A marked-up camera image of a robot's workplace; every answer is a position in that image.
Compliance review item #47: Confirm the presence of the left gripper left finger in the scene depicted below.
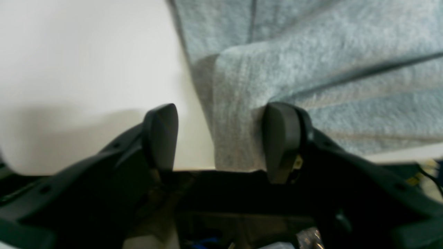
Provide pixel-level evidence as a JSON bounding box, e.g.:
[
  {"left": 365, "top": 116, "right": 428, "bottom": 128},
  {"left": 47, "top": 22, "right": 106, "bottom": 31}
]
[{"left": 0, "top": 103, "right": 179, "bottom": 249}]

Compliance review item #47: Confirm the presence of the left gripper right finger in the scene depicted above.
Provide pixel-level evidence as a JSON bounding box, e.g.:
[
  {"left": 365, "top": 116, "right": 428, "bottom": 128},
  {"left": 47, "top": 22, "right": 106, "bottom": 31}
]
[{"left": 262, "top": 102, "right": 442, "bottom": 249}]

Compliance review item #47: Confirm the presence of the grey T-shirt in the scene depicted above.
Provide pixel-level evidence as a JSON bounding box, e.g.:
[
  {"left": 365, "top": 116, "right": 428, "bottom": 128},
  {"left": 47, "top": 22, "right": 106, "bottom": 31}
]
[{"left": 171, "top": 0, "right": 443, "bottom": 171}]

